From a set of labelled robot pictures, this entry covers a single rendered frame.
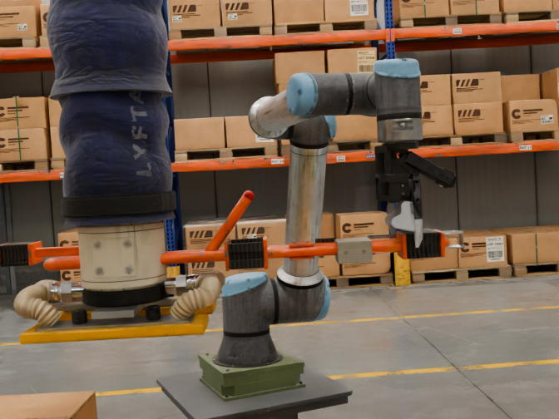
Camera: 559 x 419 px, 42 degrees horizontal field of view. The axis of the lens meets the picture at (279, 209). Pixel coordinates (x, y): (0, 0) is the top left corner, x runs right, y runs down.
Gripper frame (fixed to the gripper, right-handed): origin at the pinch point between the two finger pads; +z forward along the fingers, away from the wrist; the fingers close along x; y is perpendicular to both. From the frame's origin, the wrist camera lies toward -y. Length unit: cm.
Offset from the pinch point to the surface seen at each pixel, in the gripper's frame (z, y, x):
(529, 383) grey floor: 126, -121, -310
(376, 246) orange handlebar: 0.2, 8.5, 3.6
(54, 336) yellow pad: 12, 70, 16
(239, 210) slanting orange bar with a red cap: -8.4, 35.3, 2.1
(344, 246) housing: -0.2, 14.7, 3.8
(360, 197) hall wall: 22, -75, -853
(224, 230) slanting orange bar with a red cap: -4.6, 38.6, 2.1
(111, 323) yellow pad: 11, 60, 13
